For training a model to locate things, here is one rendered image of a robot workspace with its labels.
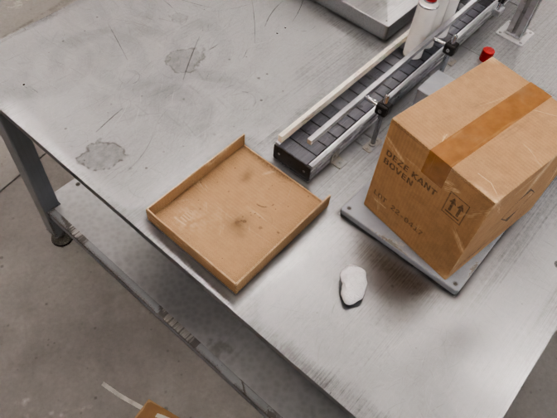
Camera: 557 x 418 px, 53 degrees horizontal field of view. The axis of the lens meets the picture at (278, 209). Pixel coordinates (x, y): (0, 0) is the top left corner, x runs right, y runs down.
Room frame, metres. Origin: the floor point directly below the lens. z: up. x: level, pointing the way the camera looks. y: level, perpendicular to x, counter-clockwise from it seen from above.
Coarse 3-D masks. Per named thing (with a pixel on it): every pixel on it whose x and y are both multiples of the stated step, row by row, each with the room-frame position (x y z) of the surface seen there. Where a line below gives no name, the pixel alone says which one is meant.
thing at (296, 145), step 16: (464, 0) 1.52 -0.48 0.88; (464, 16) 1.44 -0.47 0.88; (448, 32) 1.35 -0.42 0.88; (400, 48) 1.26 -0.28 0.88; (432, 48) 1.28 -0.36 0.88; (384, 64) 1.19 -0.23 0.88; (416, 64) 1.20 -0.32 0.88; (368, 80) 1.11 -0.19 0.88; (400, 80) 1.13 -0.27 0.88; (352, 96) 1.05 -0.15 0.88; (384, 96) 1.06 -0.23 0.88; (320, 112) 0.98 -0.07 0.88; (336, 112) 0.99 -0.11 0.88; (352, 112) 0.99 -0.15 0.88; (304, 128) 0.92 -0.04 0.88; (336, 128) 0.94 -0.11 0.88; (288, 144) 0.87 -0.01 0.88; (304, 144) 0.87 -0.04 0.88; (320, 144) 0.88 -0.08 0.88; (304, 160) 0.82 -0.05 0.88
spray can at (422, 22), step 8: (424, 0) 1.23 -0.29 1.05; (432, 0) 1.22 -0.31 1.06; (416, 8) 1.24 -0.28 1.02; (424, 8) 1.22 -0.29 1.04; (432, 8) 1.21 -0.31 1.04; (416, 16) 1.23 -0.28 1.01; (424, 16) 1.21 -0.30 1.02; (432, 16) 1.22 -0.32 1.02; (416, 24) 1.22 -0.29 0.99; (424, 24) 1.21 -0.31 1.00; (432, 24) 1.23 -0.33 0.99; (416, 32) 1.22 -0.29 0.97; (424, 32) 1.21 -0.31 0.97; (408, 40) 1.23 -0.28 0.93; (416, 40) 1.21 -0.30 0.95; (408, 48) 1.22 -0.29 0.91; (416, 56) 1.21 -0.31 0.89
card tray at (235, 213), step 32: (224, 160) 0.83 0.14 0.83; (256, 160) 0.85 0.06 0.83; (192, 192) 0.73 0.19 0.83; (224, 192) 0.74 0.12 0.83; (256, 192) 0.75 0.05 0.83; (288, 192) 0.76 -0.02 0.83; (160, 224) 0.62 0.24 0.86; (192, 224) 0.65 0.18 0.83; (224, 224) 0.66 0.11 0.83; (256, 224) 0.67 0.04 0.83; (288, 224) 0.68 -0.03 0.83; (192, 256) 0.57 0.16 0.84; (224, 256) 0.58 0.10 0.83; (256, 256) 0.59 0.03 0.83
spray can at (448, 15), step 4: (452, 0) 1.32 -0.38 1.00; (456, 0) 1.32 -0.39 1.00; (448, 4) 1.32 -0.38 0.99; (452, 4) 1.32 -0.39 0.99; (456, 4) 1.32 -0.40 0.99; (448, 8) 1.32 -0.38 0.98; (452, 8) 1.32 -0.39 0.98; (456, 8) 1.33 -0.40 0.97; (448, 12) 1.32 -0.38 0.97; (452, 12) 1.32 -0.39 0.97; (444, 16) 1.32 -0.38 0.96; (448, 16) 1.32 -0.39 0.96; (452, 16) 1.32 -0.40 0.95; (444, 20) 1.32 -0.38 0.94; (448, 28) 1.33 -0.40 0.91; (444, 32) 1.32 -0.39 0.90; (440, 36) 1.32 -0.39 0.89; (444, 36) 1.32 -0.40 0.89
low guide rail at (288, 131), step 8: (408, 32) 1.28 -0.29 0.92; (400, 40) 1.25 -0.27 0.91; (392, 48) 1.22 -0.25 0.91; (376, 56) 1.17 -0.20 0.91; (384, 56) 1.19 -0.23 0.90; (368, 64) 1.14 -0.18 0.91; (376, 64) 1.16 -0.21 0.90; (360, 72) 1.10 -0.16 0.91; (352, 80) 1.07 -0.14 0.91; (336, 88) 1.03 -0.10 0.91; (344, 88) 1.04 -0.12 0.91; (328, 96) 1.00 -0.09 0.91; (336, 96) 1.02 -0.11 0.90; (320, 104) 0.97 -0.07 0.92; (312, 112) 0.94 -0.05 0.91; (296, 120) 0.91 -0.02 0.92; (304, 120) 0.92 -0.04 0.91; (288, 128) 0.88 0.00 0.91; (296, 128) 0.90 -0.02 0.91; (280, 136) 0.86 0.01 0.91; (288, 136) 0.87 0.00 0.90
